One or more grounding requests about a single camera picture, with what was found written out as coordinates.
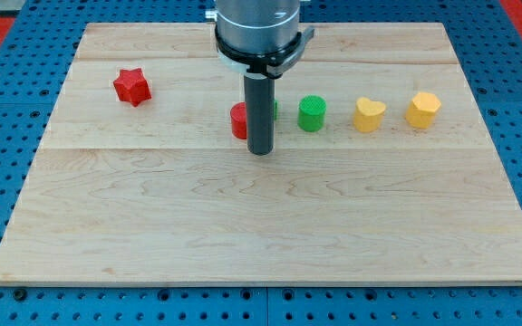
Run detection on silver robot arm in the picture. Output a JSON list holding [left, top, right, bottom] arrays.
[[215, 0, 301, 54]]

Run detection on wooden board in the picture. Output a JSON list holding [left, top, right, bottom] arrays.
[[0, 23, 522, 287]]

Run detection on green cylinder block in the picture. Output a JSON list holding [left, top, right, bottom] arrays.
[[297, 95, 327, 132]]

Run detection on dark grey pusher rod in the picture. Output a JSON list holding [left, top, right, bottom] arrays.
[[244, 77, 275, 156]]

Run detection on yellow heart block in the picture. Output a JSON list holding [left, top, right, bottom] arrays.
[[353, 97, 387, 133]]

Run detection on red star block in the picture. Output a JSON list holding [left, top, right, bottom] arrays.
[[113, 68, 152, 107]]

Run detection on red cylinder block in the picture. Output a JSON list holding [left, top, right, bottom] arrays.
[[230, 101, 247, 139]]

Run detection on yellow hexagon block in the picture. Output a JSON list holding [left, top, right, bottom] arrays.
[[404, 92, 441, 129]]

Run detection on black clamp ring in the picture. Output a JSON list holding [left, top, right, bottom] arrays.
[[214, 25, 315, 80]]

